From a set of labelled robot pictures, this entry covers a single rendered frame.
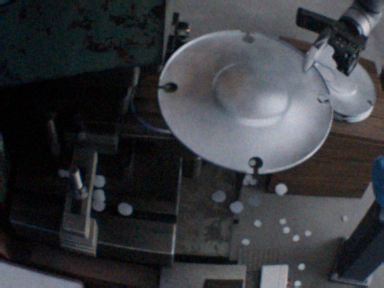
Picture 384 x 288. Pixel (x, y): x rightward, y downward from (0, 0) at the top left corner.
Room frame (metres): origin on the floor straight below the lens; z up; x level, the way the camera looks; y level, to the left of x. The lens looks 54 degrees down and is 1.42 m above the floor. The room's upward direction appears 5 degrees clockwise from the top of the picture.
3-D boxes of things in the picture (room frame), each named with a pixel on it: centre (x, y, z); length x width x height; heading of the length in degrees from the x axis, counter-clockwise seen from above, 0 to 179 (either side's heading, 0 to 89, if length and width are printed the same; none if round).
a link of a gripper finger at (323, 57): (0.65, -0.22, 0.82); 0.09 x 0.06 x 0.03; 142
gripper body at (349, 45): (0.73, -0.29, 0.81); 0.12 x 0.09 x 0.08; 142
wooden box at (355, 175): (1.05, -0.44, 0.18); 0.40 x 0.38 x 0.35; 88
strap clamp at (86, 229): (0.37, 0.16, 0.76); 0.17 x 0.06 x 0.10; 0
